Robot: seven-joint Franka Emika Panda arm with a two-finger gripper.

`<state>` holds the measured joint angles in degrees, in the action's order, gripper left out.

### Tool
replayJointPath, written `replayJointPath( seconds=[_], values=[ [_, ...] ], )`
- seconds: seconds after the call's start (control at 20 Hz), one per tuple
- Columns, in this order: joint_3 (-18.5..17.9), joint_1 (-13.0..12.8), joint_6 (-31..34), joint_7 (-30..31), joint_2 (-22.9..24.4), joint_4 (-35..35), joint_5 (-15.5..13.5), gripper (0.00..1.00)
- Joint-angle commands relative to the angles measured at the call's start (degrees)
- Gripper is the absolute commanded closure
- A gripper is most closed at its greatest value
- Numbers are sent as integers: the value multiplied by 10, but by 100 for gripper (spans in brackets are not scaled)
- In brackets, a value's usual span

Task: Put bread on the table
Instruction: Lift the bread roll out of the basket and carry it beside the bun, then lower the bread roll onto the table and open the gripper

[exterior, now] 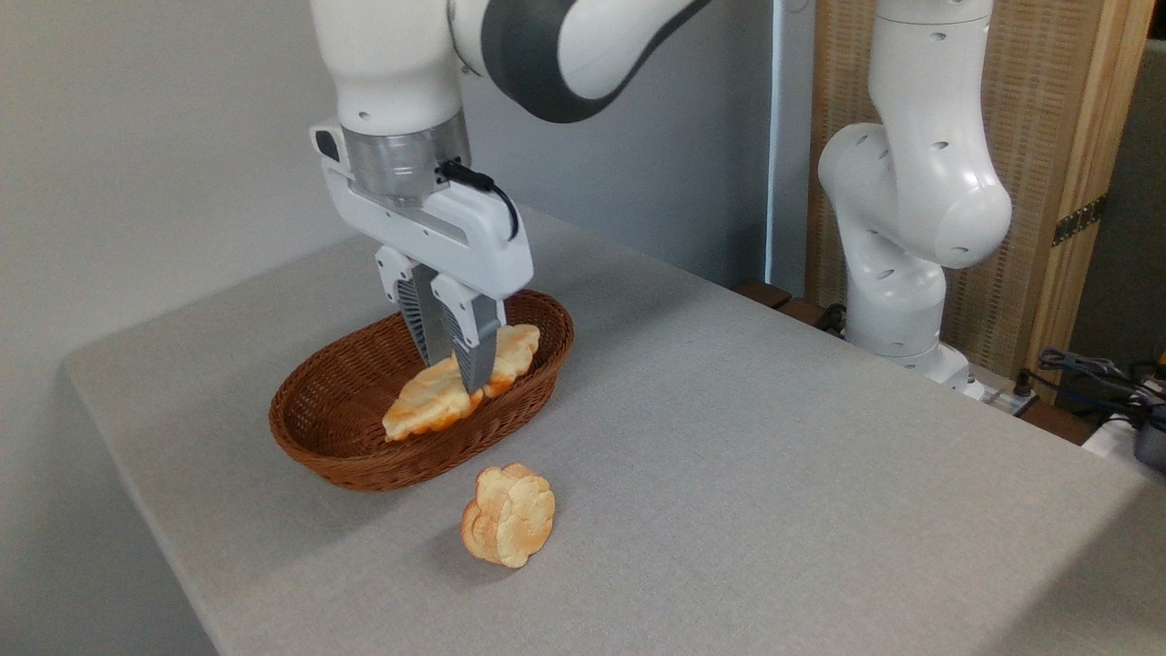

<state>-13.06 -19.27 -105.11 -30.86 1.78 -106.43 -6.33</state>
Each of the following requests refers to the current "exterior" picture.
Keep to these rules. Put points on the dark brown wooden ledge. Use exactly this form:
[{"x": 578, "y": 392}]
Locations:
[{"x": 774, "y": 297}]

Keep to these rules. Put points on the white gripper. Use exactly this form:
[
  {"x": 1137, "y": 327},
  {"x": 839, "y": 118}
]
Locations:
[{"x": 460, "y": 241}]

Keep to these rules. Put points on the golden bread piece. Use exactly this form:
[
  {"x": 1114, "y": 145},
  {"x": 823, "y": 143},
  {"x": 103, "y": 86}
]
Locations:
[{"x": 428, "y": 405}]

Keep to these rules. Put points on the wooden woven folding screen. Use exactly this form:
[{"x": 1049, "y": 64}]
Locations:
[{"x": 1038, "y": 109}]

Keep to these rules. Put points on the white vertical partition edge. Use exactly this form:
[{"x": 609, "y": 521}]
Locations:
[{"x": 789, "y": 137}]

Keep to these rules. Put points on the round flower-shaped bread roll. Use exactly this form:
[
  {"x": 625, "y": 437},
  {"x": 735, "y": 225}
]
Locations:
[{"x": 512, "y": 517}]

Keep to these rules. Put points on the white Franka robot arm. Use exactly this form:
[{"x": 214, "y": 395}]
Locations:
[{"x": 911, "y": 182}]

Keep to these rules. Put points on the black metal screen hinge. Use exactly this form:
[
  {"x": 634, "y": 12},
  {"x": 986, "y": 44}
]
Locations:
[{"x": 1080, "y": 220}]

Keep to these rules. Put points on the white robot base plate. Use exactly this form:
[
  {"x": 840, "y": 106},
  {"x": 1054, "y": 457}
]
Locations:
[{"x": 988, "y": 390}]

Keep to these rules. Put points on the brown oval wicker basket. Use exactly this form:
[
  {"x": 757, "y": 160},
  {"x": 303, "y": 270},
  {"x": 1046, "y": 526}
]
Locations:
[{"x": 346, "y": 419}]

